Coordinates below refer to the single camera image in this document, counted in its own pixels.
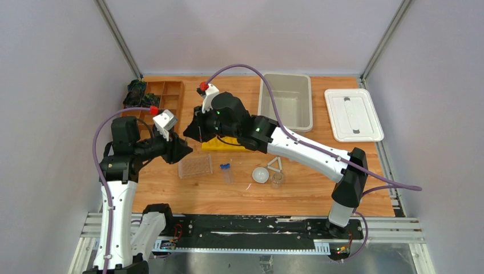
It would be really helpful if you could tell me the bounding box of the dark floral rolled cloth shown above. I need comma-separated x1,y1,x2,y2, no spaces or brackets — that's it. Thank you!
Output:
123,91,161,108

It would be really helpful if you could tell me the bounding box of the wooden compartment organizer tray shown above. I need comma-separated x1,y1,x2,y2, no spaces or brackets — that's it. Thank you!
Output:
121,80,184,139

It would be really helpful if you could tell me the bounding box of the small glass flask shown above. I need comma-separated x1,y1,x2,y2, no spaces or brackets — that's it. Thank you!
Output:
271,172,284,189

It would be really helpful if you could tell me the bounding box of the white plastic bin lid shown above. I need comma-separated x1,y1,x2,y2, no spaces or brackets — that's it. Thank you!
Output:
324,88,384,143

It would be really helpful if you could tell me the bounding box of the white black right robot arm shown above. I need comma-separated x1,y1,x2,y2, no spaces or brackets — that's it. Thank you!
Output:
183,92,368,239

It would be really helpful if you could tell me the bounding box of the translucent grey plastic bin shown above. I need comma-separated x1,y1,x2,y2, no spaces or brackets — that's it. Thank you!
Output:
263,73,313,135

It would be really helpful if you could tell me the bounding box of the clear plastic well plate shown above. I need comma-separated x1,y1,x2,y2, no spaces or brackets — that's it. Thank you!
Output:
178,154,213,179

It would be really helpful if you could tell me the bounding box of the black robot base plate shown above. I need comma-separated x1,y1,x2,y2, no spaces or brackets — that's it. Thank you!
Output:
160,214,365,251

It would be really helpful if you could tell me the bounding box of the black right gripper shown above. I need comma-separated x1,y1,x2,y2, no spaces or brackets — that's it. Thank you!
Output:
185,103,239,143

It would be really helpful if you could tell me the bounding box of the yellow test tube rack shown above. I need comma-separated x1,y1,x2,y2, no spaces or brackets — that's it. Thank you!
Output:
201,136,248,151

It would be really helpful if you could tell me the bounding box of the white porcelain evaporating dish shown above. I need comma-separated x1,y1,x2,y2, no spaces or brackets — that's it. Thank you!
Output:
252,167,269,184

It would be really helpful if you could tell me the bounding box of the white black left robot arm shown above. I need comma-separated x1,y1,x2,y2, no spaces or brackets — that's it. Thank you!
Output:
86,114,193,273

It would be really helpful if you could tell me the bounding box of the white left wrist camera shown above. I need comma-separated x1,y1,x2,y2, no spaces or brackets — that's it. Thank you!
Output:
150,106,178,141

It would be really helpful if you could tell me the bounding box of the blue capped tube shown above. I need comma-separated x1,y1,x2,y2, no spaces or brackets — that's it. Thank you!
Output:
220,163,233,184
220,163,230,184

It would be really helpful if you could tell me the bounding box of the white clay triangle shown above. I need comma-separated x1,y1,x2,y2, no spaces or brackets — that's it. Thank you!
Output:
267,156,283,172

